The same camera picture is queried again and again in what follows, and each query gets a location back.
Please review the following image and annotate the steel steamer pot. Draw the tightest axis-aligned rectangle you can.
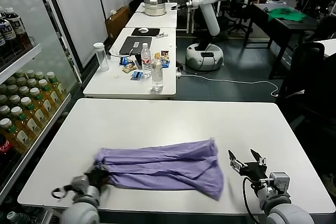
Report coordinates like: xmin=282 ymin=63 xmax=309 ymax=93
xmin=143 ymin=0 xmax=166 ymax=16

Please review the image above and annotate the white power cable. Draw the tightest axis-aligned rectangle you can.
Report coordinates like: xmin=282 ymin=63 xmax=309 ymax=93
xmin=180 ymin=72 xmax=279 ymax=97

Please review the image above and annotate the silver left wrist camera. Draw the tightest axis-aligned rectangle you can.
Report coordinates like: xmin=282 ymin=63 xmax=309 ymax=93
xmin=70 ymin=176 xmax=89 ymax=191

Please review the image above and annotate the clear tumbler white lid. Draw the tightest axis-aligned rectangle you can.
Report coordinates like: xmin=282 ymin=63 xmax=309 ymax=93
xmin=93 ymin=42 xmax=110 ymax=72

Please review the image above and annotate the black closed laptop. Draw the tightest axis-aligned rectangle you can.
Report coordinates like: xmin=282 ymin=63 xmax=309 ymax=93
xmin=119 ymin=36 xmax=152 ymax=56

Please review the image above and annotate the beige snack packet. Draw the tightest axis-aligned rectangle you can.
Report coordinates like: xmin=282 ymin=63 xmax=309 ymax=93
xmin=121 ymin=61 xmax=135 ymax=73

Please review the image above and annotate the black laptop cable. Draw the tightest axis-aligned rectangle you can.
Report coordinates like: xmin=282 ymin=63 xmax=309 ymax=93
xmin=107 ymin=46 xmax=123 ymax=57

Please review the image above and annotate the glass door drinks cooler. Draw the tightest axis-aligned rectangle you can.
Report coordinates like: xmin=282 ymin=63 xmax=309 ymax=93
xmin=0 ymin=0 xmax=84 ymax=224

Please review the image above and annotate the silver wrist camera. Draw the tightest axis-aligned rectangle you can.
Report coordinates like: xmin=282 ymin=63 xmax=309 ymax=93
xmin=270 ymin=172 xmax=291 ymax=192
xmin=70 ymin=176 xmax=89 ymax=191

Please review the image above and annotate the black office chair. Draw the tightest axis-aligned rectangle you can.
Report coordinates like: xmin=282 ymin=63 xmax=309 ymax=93
xmin=227 ymin=0 xmax=260 ymax=35
xmin=276 ymin=40 xmax=336 ymax=183

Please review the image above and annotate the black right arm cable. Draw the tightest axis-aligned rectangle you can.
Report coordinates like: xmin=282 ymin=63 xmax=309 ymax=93
xmin=241 ymin=176 xmax=260 ymax=223

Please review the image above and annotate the brown cardboard box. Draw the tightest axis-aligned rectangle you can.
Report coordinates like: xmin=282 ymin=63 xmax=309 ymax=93
xmin=105 ymin=6 xmax=131 ymax=39

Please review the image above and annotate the green cap bottle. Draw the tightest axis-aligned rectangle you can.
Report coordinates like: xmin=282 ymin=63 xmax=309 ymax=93
xmin=5 ymin=210 xmax=32 ymax=224

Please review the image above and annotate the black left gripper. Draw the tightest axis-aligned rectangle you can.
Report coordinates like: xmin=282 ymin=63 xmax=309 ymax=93
xmin=89 ymin=167 xmax=111 ymax=186

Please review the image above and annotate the purple t-shirt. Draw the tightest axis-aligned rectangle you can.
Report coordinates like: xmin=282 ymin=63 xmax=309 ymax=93
xmin=93 ymin=137 xmax=226 ymax=201

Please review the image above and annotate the clear bottle white cap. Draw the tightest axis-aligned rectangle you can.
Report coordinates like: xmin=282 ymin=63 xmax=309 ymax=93
xmin=151 ymin=57 xmax=163 ymax=92

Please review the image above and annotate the green cloth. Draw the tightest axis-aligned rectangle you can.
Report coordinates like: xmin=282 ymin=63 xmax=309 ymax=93
xmin=267 ymin=7 xmax=307 ymax=23

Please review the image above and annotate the black table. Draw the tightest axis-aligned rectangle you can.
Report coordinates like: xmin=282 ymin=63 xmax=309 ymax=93
xmin=249 ymin=3 xmax=327 ymax=80

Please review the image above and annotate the red label cola bottle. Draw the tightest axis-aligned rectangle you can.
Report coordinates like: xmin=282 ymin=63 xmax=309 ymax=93
xmin=0 ymin=133 xmax=13 ymax=161

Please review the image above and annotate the red label water bottle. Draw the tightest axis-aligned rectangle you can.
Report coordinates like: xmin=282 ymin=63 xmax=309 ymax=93
xmin=141 ymin=42 xmax=153 ymax=78

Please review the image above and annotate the white side table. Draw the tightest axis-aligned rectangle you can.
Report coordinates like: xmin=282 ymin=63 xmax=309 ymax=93
xmin=313 ymin=38 xmax=336 ymax=58

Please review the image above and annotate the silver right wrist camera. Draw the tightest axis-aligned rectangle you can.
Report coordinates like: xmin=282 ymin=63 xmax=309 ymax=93
xmin=270 ymin=172 xmax=291 ymax=192

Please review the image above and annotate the dark tea bottle white cap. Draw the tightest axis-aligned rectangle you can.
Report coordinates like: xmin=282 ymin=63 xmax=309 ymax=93
xmin=0 ymin=11 xmax=16 ymax=54
xmin=4 ymin=6 xmax=26 ymax=49

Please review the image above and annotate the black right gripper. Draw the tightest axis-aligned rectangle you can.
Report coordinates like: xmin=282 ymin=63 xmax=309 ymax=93
xmin=227 ymin=148 xmax=269 ymax=183

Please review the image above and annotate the white humanoid robot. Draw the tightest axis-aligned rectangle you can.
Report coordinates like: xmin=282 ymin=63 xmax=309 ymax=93
xmin=171 ymin=0 xmax=233 ymax=71

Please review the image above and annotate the black mouse pad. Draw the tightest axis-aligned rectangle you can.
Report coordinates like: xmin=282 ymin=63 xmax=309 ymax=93
xmin=131 ymin=27 xmax=160 ymax=37

